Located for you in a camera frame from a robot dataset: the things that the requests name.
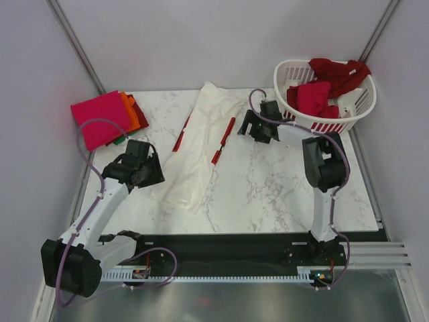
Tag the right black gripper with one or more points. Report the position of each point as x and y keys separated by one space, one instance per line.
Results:
x=251 y=117

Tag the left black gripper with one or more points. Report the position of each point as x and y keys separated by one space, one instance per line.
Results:
x=157 y=176

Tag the white t shirt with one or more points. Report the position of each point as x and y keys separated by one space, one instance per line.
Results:
x=189 y=167

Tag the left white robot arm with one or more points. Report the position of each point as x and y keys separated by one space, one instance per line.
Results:
x=76 y=262

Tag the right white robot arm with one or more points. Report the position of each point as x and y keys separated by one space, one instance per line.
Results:
x=326 y=166

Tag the green folded shirt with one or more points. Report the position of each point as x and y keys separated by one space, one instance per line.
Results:
x=120 y=140

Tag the orange folded shirt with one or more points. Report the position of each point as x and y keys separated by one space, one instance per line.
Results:
x=129 y=102

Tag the magenta crumpled shirt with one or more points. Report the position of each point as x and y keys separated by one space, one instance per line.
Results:
x=312 y=99

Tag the dark red crumpled shirt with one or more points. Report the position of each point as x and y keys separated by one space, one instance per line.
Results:
x=342 y=78

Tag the white plastic laundry basket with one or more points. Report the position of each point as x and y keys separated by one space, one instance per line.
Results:
x=353 y=106

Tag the white slotted cable duct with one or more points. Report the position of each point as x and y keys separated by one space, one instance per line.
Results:
x=134 y=274

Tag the aluminium frame rail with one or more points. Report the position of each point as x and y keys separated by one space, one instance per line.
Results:
x=379 y=255

